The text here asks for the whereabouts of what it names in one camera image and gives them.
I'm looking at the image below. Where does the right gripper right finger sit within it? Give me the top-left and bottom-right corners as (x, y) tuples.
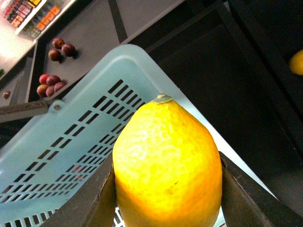
(219, 152), (303, 227)

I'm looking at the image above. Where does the dark wooden display stand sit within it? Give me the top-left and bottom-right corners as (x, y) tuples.
(0, 0), (303, 201)

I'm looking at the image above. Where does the light blue plastic basket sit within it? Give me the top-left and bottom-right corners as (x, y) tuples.
(0, 44), (261, 227)

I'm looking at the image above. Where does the brown basket handle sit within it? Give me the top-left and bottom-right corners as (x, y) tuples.
(0, 100), (48, 123)

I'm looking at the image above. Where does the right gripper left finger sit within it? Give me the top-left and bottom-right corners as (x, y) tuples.
(42, 155), (116, 227)

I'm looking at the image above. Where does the yellow lemon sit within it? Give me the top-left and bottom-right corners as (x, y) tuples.
(112, 94), (223, 227)

